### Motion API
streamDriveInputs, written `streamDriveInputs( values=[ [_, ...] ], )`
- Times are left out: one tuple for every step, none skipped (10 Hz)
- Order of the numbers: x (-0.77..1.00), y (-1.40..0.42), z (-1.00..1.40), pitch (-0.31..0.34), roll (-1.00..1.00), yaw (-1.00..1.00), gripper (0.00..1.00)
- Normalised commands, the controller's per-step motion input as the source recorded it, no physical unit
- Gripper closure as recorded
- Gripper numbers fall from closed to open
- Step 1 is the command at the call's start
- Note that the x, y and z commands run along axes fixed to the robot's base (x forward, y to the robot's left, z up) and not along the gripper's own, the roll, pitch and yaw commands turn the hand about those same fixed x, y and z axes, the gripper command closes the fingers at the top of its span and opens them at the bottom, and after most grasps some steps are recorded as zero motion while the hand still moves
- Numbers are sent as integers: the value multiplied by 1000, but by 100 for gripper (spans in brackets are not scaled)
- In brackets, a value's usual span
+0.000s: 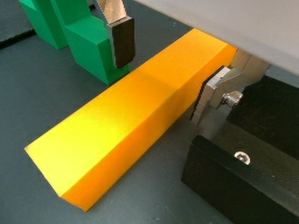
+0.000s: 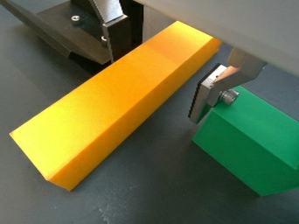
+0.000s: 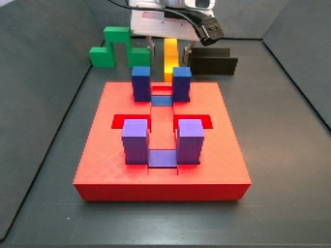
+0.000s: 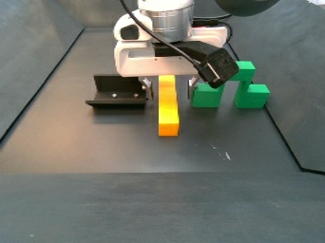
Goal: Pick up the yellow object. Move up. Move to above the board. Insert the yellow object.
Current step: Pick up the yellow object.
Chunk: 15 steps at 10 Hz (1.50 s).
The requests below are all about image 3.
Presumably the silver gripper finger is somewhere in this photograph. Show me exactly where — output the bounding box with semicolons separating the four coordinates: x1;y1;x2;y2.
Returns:
145;36;154;59
182;41;193;66

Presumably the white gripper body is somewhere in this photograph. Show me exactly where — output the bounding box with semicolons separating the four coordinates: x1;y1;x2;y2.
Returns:
129;0;216;41

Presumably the yellow long bar block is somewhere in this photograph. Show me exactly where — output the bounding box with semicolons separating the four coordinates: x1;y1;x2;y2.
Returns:
162;38;178;82

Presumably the red slotted board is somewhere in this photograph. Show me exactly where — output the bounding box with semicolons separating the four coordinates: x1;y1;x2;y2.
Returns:
73;82;250;202

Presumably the blue U-shaped block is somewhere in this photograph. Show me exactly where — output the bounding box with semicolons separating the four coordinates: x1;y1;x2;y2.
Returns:
132;66;190;107

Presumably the green arch-shaped block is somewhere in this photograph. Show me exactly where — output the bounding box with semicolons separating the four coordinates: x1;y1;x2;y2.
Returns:
89;26;150;68

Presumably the purple U-shaped block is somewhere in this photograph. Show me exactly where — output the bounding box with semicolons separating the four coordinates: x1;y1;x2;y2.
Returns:
121;119;204;169

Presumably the black cable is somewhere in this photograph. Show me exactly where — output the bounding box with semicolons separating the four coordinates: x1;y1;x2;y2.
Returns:
106;0;204;27

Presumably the black angled bracket holder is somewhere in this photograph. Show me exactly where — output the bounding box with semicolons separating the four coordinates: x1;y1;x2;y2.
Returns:
186;47;237;76

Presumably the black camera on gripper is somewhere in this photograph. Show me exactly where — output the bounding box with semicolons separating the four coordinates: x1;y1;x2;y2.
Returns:
189;11;224;47

